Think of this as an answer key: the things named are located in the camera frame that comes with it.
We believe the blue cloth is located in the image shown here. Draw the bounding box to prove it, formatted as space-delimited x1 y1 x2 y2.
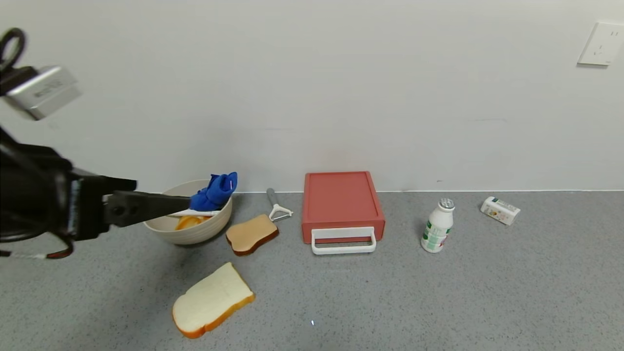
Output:
189 172 238 212

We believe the white bread slice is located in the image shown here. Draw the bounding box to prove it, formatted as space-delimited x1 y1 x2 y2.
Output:
172 262 256 339

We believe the grey white peeler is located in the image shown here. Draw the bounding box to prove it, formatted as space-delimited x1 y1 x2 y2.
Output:
266 188 293 222

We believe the beige ribbed bowl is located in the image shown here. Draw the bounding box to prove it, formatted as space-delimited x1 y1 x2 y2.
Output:
143 179 234 245

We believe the white marker pen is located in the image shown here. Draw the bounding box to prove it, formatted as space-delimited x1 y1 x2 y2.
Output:
167 209 221 218

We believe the orange toy food piece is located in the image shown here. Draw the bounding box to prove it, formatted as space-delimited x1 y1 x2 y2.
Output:
175 215 212 231

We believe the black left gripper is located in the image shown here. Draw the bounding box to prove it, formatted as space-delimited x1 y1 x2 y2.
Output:
0 165 192 242

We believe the red drawer case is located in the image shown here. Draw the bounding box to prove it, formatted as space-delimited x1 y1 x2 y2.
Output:
301 171 386 228

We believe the white green drink bottle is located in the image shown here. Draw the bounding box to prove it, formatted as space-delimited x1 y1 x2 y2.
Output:
421 198 456 254

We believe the white wall outlet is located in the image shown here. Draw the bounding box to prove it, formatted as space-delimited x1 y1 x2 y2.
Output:
577 21 624 67

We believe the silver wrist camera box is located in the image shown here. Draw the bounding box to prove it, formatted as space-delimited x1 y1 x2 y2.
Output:
5 65 82 121

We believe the brown toast slice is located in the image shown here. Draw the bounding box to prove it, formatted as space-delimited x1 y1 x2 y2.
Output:
225 214 280 257

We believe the small white carton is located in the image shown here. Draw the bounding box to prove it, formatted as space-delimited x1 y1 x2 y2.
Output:
480 196 521 226

